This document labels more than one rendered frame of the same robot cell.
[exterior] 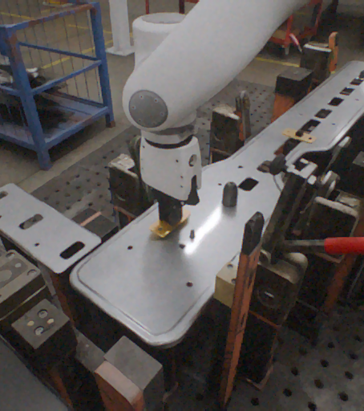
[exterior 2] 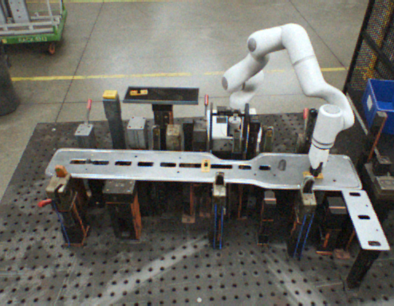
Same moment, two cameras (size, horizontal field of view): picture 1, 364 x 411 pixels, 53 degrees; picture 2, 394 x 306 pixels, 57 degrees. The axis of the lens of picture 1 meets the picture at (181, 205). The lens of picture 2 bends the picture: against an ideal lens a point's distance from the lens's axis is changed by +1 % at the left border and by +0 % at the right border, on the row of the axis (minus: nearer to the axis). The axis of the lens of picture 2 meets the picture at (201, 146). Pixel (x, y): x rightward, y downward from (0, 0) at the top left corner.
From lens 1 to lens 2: 179 cm
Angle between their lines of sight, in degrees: 86
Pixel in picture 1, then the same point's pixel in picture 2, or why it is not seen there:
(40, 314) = (383, 162)
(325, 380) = not seen: hidden behind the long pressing
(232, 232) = (296, 161)
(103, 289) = (353, 176)
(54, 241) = (359, 202)
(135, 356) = (380, 114)
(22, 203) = (363, 229)
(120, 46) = not seen: outside the picture
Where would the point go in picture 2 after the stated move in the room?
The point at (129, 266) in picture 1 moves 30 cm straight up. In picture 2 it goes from (340, 176) to (360, 119)
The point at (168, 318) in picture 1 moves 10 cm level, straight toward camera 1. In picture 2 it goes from (341, 159) to (354, 151)
